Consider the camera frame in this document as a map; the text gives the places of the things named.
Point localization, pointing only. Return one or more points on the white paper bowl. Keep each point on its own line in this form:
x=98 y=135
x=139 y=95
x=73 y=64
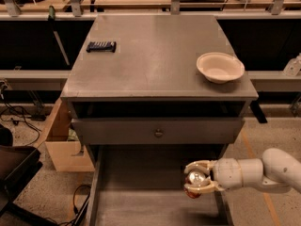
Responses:
x=220 y=68

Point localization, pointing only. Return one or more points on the cardboard box on floor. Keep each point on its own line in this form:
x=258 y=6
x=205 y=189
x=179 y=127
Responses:
x=66 y=154

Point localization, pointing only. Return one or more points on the open grey middle drawer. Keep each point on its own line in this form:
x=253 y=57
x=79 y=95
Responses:
x=142 y=185

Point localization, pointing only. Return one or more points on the red coke can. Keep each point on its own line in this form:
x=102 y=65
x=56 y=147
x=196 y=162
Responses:
x=195 y=179

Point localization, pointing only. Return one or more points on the grey metal drawer cabinet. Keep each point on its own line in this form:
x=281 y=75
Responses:
x=153 y=72

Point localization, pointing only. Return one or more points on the black chair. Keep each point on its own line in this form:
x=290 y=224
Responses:
x=18 y=165

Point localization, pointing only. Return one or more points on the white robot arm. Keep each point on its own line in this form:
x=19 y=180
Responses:
x=275 y=172

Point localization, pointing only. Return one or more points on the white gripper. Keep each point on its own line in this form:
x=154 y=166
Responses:
x=228 y=173

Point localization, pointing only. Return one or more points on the grey top drawer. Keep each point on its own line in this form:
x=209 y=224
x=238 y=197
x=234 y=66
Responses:
x=141 y=131

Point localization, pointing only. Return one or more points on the round drawer knob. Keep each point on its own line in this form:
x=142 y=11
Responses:
x=158 y=133

